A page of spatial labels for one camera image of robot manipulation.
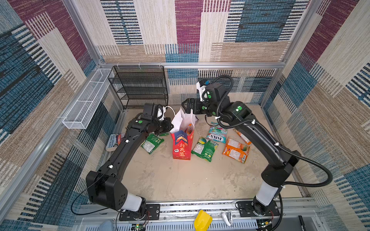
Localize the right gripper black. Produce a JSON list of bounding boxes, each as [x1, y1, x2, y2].
[[181, 98, 220, 117]]

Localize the red paper gift bag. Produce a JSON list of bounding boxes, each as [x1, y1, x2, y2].
[[170, 108, 196, 160]]

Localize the teal Fox's candy bag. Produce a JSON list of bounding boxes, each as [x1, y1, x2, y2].
[[206, 122, 227, 143]]

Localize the orange snack bag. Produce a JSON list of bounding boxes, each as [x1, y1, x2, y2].
[[223, 138, 250, 164]]

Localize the orange candy bag back side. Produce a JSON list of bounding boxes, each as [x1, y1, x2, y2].
[[234, 129, 252, 145]]

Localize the colourful Fox's fruit candy bag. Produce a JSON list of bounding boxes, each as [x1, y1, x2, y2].
[[186, 124, 195, 136]]

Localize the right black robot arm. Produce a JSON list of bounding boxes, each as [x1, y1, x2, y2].
[[219, 98, 298, 216]]

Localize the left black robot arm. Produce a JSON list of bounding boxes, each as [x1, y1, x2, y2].
[[86, 117, 174, 216]]

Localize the green snack bag far left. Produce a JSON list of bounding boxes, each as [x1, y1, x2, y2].
[[141, 133, 164, 155]]

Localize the green snack bag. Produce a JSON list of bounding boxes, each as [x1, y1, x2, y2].
[[141, 133, 164, 155], [191, 137, 218, 162]]

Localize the green snack bag centre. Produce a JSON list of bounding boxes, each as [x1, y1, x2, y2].
[[191, 137, 218, 162]]

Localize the blue white snack pack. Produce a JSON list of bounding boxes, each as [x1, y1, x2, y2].
[[106, 133, 125, 152]]

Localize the yellow plastic object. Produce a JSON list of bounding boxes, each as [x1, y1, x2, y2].
[[194, 210, 213, 231]]

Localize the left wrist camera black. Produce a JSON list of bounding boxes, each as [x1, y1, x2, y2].
[[141, 103, 166, 121]]

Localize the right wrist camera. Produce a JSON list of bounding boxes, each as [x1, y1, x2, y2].
[[196, 80, 226, 103]]

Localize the black wire mesh shelf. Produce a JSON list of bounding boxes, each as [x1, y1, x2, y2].
[[108, 65, 169, 109]]

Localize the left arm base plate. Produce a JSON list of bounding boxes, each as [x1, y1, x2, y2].
[[118, 204, 161, 221]]

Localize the white wire mesh basket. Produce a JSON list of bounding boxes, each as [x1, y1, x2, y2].
[[63, 68, 111, 130]]

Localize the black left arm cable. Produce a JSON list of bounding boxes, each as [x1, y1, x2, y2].
[[70, 184, 110, 216]]

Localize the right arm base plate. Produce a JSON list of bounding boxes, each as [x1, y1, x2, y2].
[[235, 200, 280, 217]]

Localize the black corrugated right cable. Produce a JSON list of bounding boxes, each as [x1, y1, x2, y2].
[[210, 74, 333, 188]]

